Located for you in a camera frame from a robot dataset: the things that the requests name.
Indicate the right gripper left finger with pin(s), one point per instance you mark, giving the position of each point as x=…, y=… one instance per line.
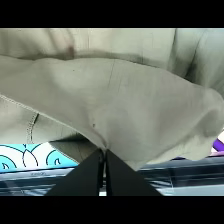
x=83, y=180

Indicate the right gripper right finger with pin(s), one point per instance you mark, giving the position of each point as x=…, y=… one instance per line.
x=128, y=181

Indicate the khaki garment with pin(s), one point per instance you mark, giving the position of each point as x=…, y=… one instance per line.
x=126, y=100

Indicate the purple garment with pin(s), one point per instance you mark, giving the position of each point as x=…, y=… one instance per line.
x=219, y=146

